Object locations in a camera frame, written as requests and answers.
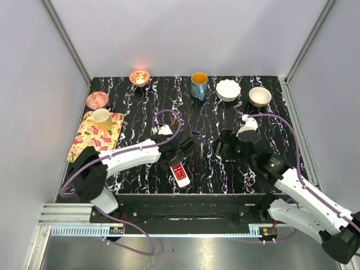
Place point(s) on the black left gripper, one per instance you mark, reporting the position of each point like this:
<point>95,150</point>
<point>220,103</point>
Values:
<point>182,156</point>

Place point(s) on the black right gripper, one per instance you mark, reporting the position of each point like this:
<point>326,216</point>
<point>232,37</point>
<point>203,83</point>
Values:
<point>227,136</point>

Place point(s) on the white red remote control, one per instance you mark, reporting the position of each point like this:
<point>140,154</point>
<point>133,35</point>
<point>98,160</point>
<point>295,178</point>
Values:
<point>180,175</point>

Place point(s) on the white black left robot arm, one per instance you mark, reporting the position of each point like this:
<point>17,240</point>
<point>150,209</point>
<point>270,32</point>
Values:
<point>92,168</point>

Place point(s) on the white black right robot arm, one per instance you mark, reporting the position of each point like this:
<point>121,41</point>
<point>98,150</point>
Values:
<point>333,226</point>

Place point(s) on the cream round bowl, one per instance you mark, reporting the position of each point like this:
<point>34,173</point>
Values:
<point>260,97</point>

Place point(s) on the white scalloped bowl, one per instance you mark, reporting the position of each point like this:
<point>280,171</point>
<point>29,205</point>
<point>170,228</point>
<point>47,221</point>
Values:
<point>228,90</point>

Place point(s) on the blue mug yellow inside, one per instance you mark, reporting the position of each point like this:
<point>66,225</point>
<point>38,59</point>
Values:
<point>199,84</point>

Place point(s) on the red patterned small bowl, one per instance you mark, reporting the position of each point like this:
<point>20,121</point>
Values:
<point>139,77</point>

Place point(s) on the cream yellow cup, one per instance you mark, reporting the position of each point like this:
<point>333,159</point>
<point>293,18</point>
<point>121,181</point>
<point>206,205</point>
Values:
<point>102,118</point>

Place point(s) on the floral pink tray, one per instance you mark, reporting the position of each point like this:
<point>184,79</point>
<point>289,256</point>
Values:
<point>89,134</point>

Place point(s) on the red patterned saucer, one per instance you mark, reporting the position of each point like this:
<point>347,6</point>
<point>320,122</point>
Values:
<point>97,100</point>

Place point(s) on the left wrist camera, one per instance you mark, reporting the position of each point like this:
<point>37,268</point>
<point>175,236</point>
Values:
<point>162,130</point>

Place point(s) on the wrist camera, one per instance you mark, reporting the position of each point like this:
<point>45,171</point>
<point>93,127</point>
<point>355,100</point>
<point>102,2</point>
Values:
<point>250,124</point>
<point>162,130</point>

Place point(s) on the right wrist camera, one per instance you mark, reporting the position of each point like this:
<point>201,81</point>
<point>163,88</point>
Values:
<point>250,124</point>

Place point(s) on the black mounting base plate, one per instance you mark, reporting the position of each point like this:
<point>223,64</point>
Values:
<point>191,215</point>

